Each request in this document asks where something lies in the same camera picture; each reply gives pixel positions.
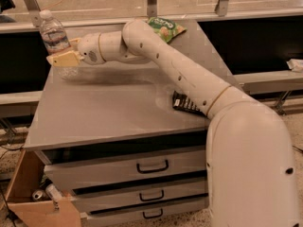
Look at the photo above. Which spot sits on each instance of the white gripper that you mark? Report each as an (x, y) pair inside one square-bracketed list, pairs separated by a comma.
[(89, 51)]

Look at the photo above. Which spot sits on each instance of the silver soda can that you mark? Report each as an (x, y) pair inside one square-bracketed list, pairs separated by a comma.
[(39, 195)]

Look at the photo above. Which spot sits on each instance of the wooden crate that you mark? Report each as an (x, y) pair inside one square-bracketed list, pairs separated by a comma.
[(43, 213)]

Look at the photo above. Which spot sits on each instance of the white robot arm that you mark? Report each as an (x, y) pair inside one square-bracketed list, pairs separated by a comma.
[(249, 153)]

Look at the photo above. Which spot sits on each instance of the middle grey drawer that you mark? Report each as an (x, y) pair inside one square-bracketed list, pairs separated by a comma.
[(140, 194)]

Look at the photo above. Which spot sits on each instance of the clear plastic water bottle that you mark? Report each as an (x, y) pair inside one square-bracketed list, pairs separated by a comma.
[(55, 40)]

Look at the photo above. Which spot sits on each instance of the white plastic bottle in crate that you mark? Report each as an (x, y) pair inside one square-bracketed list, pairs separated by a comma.
[(53, 192)]

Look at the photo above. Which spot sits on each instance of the bottom grey drawer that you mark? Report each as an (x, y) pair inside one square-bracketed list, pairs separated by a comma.
[(146, 211)]

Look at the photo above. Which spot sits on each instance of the grey drawer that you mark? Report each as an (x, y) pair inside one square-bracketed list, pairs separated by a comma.
[(146, 211), (140, 194), (126, 168)]

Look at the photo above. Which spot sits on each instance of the black snack bar wrapper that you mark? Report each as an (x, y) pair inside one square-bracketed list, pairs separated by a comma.
[(183, 103)]

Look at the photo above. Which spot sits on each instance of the grey drawer cabinet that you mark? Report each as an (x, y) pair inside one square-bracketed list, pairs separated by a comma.
[(111, 110)]

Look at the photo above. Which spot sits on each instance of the green rice chip bag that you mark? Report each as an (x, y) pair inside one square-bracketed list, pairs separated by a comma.
[(166, 29)]

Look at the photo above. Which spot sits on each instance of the crumpled white paper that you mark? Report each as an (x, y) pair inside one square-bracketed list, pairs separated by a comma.
[(295, 65)]

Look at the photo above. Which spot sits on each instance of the top grey drawer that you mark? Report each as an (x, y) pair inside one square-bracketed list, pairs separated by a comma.
[(126, 168)]

